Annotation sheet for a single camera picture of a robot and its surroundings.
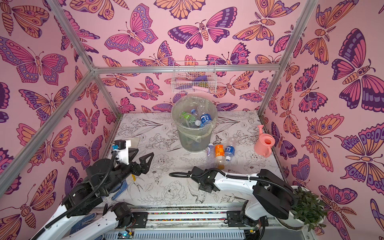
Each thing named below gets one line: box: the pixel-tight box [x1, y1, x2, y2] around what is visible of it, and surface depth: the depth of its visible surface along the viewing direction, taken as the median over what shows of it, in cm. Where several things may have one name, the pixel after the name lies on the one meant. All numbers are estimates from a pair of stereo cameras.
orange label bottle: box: [214, 144, 226, 170], surface depth 94 cm
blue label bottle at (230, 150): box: [224, 137, 236, 162], surface depth 94 cm
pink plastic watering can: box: [254, 124, 276, 158], surface depth 92 cm
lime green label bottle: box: [179, 111, 196, 125], surface depth 91 cm
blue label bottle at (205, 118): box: [200, 113, 213, 128], surface depth 88 cm
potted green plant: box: [279, 185, 328, 232], surface depth 62 cm
